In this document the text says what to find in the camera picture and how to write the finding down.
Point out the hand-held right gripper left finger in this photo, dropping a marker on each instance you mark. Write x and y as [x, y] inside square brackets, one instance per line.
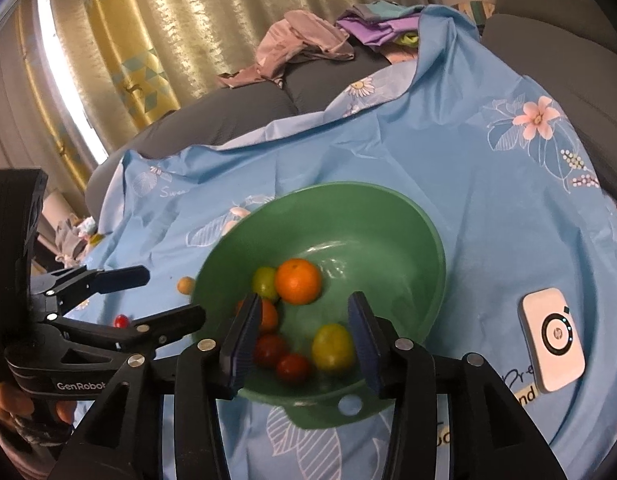
[243, 345]

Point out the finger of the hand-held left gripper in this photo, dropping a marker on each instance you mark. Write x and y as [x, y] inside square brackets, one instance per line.
[178, 317]
[123, 278]

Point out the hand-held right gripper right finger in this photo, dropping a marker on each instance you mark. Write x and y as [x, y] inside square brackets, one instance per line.
[366, 345]

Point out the red cherry tomato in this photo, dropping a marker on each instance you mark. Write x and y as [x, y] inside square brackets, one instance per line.
[272, 350]
[293, 367]
[121, 320]

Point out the small yellow-orange loquat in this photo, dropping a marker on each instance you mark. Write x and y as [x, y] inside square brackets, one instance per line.
[185, 285]

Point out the orange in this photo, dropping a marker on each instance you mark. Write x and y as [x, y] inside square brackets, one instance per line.
[269, 316]
[298, 281]

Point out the green plum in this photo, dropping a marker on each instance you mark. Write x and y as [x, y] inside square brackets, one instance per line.
[263, 282]

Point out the green plastic bowl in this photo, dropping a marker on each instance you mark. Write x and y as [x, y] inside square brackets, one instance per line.
[363, 240]

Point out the person's left hand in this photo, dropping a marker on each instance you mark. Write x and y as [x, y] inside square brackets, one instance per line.
[8, 401]

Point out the grey cloth pile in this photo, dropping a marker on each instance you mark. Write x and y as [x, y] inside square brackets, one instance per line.
[76, 237]

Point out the beige yellow patterned curtain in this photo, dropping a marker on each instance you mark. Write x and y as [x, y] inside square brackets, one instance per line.
[213, 20]
[18, 110]

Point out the white pocket router device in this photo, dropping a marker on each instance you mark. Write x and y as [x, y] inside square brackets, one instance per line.
[538, 320]

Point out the blue floral bed sheet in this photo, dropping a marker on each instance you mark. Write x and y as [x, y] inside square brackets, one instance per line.
[488, 185]

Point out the grey sofa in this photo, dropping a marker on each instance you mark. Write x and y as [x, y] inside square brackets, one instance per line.
[248, 110]

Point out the pink garment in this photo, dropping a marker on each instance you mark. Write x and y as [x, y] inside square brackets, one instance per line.
[298, 35]

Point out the purple garment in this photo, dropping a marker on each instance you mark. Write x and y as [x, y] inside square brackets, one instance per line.
[378, 30]

